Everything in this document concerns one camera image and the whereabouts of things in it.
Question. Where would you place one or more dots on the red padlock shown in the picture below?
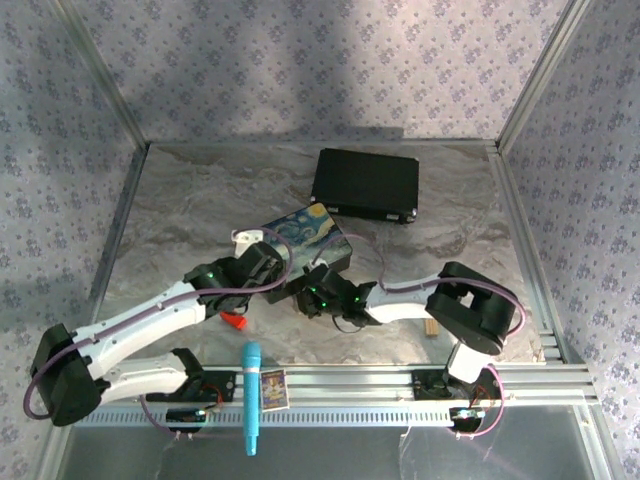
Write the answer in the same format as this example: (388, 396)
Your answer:
(235, 320)

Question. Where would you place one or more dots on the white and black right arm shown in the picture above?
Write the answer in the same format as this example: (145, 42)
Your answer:
(465, 310)

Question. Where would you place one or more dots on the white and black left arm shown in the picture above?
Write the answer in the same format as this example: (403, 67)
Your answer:
(135, 325)

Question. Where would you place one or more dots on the starry night print box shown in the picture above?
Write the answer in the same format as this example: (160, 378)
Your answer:
(310, 235)

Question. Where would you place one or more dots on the small wooden block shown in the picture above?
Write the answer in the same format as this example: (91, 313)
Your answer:
(431, 327)

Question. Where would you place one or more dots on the small picture card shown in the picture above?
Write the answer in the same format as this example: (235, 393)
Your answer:
(274, 389)

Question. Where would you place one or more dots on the black hard case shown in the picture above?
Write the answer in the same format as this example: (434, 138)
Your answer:
(367, 185)

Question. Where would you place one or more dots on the blue marker pen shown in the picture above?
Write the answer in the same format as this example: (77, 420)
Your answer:
(250, 395)

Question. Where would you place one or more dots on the black left controller board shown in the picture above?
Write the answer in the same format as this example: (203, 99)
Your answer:
(185, 415)

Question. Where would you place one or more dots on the black controller board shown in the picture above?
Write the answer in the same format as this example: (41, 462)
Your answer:
(466, 415)
(185, 415)

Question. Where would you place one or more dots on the black right controller board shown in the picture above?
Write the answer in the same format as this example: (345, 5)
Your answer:
(466, 415)

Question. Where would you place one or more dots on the aluminium frame rail with slots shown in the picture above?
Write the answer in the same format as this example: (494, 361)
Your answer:
(350, 400)

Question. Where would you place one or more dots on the aluminium table side rail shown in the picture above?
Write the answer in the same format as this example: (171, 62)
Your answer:
(530, 250)
(117, 240)

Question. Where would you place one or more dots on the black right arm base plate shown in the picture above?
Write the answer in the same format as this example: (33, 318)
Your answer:
(435, 386)

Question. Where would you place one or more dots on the aluminium frame post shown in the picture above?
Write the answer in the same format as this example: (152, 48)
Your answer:
(540, 75)

